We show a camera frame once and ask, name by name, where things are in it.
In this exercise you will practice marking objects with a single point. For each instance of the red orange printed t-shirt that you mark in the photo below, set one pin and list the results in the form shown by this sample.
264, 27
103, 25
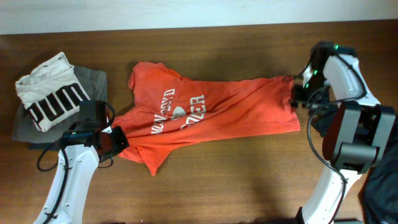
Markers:
172, 111

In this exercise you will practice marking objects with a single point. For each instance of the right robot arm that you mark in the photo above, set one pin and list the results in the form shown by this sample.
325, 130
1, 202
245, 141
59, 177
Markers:
344, 82

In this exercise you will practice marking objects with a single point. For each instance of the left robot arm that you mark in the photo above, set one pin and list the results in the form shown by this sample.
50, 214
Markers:
81, 149

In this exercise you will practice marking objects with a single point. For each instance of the dark folded garment bottom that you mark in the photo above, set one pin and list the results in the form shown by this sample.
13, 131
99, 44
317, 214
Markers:
34, 146

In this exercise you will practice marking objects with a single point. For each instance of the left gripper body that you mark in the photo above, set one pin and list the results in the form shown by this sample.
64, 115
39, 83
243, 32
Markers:
119, 141

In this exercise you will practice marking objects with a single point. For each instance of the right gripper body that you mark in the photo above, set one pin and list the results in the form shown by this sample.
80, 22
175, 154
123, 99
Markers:
314, 91

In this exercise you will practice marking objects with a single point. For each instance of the white Puma shirt folded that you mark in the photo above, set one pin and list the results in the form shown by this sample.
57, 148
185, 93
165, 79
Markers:
51, 93

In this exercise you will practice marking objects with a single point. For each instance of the grey folded garment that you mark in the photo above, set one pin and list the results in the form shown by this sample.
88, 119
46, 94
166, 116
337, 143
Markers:
94, 82

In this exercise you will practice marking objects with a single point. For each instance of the black garment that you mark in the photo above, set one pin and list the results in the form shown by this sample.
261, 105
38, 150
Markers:
382, 186

